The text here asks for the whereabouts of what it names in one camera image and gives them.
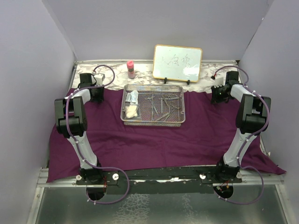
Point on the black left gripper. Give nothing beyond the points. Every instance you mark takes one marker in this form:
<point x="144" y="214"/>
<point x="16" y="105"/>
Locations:
<point x="100" y="98"/>

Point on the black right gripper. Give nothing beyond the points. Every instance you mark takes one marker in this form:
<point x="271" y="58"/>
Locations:
<point x="214" y="99"/>

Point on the metal mesh tray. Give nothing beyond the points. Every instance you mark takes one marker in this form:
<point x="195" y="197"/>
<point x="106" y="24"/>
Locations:
<point x="148" y="116"/>

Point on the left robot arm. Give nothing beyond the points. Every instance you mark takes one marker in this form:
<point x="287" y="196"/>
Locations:
<point x="71" y="122"/>

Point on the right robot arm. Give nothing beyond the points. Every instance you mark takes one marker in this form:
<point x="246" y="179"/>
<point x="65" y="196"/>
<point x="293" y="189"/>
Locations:
<point x="252" y="118"/>

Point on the white gauze bag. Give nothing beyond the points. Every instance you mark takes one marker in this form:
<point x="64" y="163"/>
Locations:
<point x="132" y="112"/>

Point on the steel clamp right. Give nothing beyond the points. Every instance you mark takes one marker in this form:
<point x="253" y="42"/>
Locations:
<point x="175" y="103"/>

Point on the pink lid spice bottle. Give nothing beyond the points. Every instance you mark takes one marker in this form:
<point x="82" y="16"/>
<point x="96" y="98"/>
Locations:
<point x="131" y="70"/>

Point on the yellow framed whiteboard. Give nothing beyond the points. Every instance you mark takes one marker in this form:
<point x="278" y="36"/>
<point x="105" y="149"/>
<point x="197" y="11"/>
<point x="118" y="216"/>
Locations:
<point x="177" y="63"/>

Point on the steel forceps left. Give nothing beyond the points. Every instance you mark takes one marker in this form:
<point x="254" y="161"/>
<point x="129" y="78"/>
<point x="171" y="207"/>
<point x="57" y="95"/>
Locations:
<point x="151" y="99"/>

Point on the steel tweezers front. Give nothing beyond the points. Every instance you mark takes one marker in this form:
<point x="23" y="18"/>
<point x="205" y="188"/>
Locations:
<point x="164" y="116"/>

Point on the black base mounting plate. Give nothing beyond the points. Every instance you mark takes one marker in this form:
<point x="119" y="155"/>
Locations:
<point x="117" y="183"/>

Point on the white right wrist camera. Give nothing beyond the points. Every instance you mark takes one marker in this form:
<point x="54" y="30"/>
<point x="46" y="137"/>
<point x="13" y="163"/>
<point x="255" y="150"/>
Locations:
<point x="217" y="80"/>

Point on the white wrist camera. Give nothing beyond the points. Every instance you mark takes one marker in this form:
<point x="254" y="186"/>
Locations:
<point x="98" y="78"/>
<point x="217" y="80"/>

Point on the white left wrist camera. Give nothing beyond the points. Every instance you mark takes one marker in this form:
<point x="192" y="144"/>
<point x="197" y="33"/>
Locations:
<point x="98" y="78"/>

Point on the aluminium frame rail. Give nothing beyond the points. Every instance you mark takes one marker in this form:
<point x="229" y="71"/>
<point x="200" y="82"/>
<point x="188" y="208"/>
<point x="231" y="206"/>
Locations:
<point x="248" y="178"/>

